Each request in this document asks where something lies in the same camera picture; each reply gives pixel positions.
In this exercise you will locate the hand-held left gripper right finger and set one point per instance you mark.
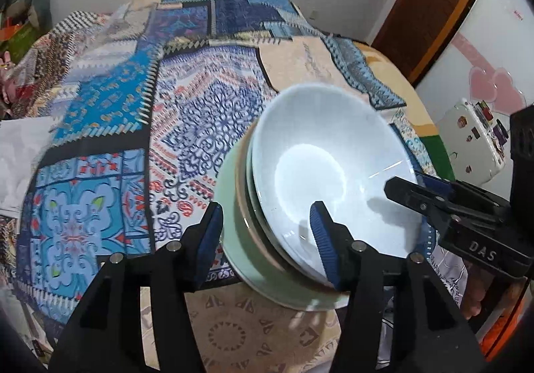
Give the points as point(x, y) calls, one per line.
point(323, 239)

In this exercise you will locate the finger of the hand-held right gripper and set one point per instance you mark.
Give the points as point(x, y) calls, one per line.
point(436, 184)
point(413, 198)

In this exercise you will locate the white bowl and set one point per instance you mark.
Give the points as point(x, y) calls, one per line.
point(308, 164)

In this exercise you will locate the pink bowl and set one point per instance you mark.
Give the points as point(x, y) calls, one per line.
point(240, 189)

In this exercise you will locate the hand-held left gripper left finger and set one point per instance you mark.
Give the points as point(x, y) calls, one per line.
point(210, 239)

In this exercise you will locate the pink heart wall decal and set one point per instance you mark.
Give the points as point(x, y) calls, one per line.
point(492, 81)

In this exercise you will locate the orange garment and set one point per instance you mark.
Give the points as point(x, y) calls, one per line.
point(500, 331)

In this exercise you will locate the blue patchwork blanket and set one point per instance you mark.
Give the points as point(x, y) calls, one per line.
point(104, 147)

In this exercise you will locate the green bag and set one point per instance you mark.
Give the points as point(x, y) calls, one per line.
point(25, 43)

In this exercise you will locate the person's right hand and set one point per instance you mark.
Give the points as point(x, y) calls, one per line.
point(473, 289)

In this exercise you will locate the white paper sheets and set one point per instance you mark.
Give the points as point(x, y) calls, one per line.
point(21, 156)

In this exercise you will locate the white wall socket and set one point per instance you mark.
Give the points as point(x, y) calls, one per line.
point(313, 15)

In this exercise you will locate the green plate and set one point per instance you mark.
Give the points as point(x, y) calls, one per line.
point(225, 198)

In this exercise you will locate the green bowl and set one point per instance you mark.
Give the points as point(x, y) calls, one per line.
point(250, 189)

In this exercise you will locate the white suitcase with stickers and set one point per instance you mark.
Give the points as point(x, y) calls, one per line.
point(467, 147)

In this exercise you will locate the brown wooden door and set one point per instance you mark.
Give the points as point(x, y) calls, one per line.
point(429, 2)

